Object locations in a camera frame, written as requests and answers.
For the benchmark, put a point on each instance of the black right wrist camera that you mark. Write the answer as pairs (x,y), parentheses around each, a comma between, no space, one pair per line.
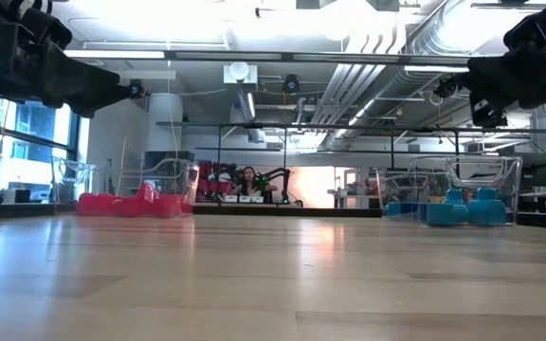
(484,113)

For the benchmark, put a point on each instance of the silver ceiling duct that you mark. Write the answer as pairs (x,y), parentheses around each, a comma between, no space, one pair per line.
(349,90)

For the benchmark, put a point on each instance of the white ceiling fixture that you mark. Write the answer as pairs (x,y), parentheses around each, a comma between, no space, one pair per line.
(240,73)

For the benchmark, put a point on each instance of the clear plastic bin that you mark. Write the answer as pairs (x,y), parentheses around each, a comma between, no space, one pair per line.
(187,175)
(71,182)
(510,180)

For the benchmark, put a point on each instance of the small white box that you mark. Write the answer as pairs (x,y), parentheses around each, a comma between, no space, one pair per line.
(245,199)
(258,199)
(230,199)

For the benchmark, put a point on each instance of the black background workstation frame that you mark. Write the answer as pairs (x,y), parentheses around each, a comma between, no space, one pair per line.
(301,126)

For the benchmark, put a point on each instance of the red background equipment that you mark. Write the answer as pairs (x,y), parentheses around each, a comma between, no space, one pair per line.
(206,182)

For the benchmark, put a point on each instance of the window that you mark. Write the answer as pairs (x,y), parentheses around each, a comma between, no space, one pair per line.
(36,137)

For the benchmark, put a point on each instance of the long blue block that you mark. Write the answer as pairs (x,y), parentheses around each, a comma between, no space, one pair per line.
(403,210)

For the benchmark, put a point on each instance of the black monitor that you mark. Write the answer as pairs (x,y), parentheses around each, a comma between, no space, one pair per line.
(536,173)

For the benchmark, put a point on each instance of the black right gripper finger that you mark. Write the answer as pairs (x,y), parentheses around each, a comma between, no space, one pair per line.
(515,73)
(533,98)

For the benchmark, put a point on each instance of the black hanging camera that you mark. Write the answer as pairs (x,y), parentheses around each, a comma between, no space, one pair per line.
(136,89)
(446,87)
(291,84)

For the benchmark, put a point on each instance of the person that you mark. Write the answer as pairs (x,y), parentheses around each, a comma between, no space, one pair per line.
(249,182)

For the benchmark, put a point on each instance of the black metal table frame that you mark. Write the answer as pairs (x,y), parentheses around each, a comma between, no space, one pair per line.
(301,58)

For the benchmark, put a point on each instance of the black background robot arm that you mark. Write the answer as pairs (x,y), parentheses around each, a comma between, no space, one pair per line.
(280,180)

